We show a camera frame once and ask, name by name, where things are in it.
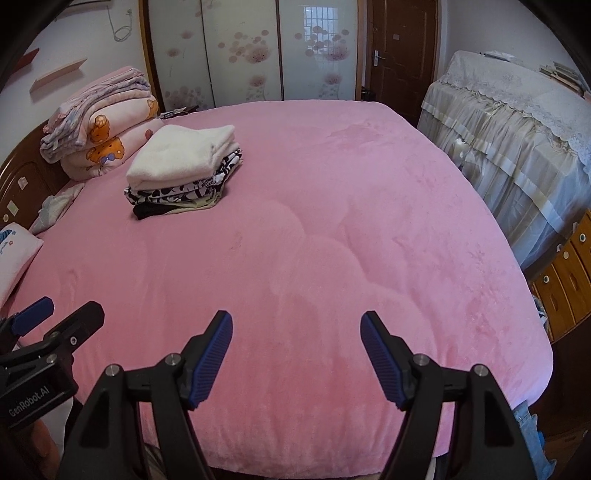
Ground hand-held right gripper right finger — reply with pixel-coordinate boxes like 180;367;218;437
360;311;536;480

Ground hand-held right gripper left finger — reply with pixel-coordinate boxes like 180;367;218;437
60;310;234;480

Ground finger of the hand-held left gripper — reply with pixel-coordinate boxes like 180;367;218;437
46;301;106;354
0;296;55;342

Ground white fuzzy cardigan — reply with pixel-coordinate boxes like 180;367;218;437
126;124;241;190

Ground person's left forearm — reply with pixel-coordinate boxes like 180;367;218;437
25;411;61;480

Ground white printed pillow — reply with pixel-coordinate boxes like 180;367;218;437
0;224;44;308

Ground pale crumpled cloth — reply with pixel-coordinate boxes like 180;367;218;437
30;182;86;234

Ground black folded garment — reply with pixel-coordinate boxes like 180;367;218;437
133;203;185;221

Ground wooden headboard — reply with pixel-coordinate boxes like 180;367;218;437
0;122;70;232

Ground beige folded garment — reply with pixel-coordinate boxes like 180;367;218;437
161;194;227;215

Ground blue patterned cloth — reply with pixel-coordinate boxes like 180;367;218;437
531;295;550;333

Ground pink bed blanket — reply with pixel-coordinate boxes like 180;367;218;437
0;100;555;474

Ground person's blue jeans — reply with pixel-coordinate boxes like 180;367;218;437
512;401;559;480

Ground black and white printed garment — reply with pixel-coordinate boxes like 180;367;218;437
124;148;245;206

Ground folded bear print quilt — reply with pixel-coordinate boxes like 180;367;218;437
60;95;167;183

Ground wooden drawer cabinet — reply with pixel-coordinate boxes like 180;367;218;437
529;222;591;342

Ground stack of pink bear blankets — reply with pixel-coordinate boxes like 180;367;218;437
39;66;153;162

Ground lace covered furniture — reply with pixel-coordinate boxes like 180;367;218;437
418;50;591;273

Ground floral sliding door wardrobe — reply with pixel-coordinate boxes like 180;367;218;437
139;0;365;114

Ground brown wooden door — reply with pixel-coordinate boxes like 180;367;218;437
365;0;439;127

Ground stack of books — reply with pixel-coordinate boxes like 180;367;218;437
538;60;591;95

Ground pink wall shelf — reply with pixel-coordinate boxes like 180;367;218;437
30;56;89;95

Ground dark red wall shelf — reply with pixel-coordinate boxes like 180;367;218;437
9;46;42;75

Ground white wall cable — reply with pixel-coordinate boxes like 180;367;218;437
107;7;134;43

